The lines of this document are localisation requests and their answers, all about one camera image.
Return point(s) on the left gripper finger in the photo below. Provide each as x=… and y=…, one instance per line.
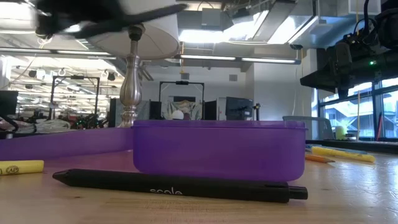
x=140, y=17

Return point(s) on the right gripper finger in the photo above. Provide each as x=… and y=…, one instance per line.
x=317, y=81

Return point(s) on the orange pencil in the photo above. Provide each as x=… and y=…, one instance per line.
x=320, y=158

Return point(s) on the purple plastic supply box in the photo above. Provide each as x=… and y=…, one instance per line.
x=217, y=149

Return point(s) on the black pen with white print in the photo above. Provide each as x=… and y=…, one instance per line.
x=174, y=185

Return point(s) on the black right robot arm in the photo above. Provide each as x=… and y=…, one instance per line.
x=385, y=34

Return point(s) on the ceiling light strip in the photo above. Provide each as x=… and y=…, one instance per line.
x=239, y=58
x=56, y=52

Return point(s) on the black thin stand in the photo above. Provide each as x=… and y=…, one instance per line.
x=257, y=112

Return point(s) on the white-shade silver table lamp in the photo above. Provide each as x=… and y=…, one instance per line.
x=131, y=90

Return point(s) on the black monitor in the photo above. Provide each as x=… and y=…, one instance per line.
x=239, y=108
x=8, y=102
x=155, y=109
x=211, y=110

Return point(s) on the dark grey panel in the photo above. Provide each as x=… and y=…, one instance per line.
x=113, y=112

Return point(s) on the patterned cloth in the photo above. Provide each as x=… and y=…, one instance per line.
x=189, y=107

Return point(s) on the white round lamp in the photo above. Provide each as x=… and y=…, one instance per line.
x=178, y=115

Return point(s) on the silver ventilation duct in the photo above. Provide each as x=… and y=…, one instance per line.
x=295, y=21

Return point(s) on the black rig frame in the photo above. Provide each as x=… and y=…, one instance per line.
x=182, y=82
x=74, y=77

